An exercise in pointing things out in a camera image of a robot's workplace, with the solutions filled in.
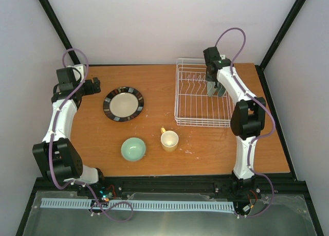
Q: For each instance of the light blue cable duct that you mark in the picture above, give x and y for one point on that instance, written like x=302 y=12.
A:
x=136 y=205

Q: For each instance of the left black frame post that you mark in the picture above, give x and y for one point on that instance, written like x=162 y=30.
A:
x=55 y=23

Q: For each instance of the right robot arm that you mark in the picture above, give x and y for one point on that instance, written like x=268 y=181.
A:
x=247 y=120

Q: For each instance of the red teal flower plate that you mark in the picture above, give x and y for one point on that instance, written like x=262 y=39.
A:
x=220 y=90

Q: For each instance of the yellow mug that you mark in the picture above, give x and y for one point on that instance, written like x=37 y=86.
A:
x=169 y=140

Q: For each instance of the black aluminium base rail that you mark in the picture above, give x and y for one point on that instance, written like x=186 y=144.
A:
x=214 y=186

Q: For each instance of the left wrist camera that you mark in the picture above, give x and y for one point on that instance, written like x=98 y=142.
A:
x=79 y=72

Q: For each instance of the mint plate with flower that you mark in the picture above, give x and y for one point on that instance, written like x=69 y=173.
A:
x=211 y=89

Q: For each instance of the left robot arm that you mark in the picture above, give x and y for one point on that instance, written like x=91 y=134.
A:
x=56 y=157

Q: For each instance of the black rimmed beige plate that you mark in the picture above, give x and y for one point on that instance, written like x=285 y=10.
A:
x=123 y=104

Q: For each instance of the right black frame post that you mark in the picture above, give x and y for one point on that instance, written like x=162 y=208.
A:
x=287 y=23

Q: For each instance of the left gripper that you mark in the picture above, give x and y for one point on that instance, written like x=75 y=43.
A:
x=91 y=90

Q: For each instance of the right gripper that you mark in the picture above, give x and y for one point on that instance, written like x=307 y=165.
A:
x=208 y=78

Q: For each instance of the white wire dish rack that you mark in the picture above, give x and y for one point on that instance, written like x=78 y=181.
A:
x=192 y=105

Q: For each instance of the black frame post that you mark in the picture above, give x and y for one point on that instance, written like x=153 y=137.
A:
x=287 y=23
x=55 y=23

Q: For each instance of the mint green bowl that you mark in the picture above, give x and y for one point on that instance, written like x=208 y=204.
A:
x=133 y=149

